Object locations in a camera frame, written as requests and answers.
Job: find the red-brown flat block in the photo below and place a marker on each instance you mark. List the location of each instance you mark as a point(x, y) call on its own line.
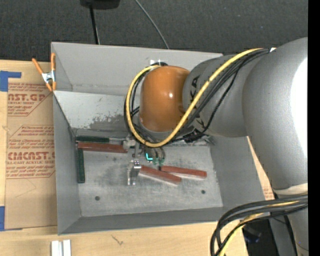
point(185, 171)
point(102, 147)
point(160, 174)

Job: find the brown cardboard board, red print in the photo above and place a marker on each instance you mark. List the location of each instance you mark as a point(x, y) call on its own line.
point(30, 140)

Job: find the dark green flat block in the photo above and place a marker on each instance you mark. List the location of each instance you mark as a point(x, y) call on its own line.
point(92, 139)
point(81, 167)

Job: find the grey metal bin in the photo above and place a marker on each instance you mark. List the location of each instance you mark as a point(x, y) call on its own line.
point(150, 200)

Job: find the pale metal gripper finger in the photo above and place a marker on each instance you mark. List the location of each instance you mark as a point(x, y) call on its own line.
point(128, 143)
point(134, 175)

